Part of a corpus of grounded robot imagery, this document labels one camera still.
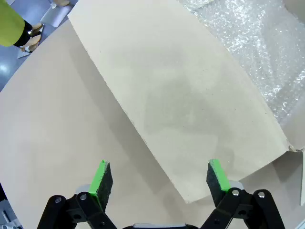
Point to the clear bubble wrap sheet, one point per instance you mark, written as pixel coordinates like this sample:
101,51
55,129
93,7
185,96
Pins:
257,43

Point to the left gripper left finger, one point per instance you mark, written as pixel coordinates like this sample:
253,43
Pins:
101,188

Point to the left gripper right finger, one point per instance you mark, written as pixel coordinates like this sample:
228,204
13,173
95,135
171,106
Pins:
218,183

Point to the person's yellow-sleeved forearm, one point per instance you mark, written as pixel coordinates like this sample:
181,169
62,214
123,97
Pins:
9,21

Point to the brown cardboard shipping box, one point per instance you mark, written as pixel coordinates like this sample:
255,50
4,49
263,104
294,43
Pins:
166,83

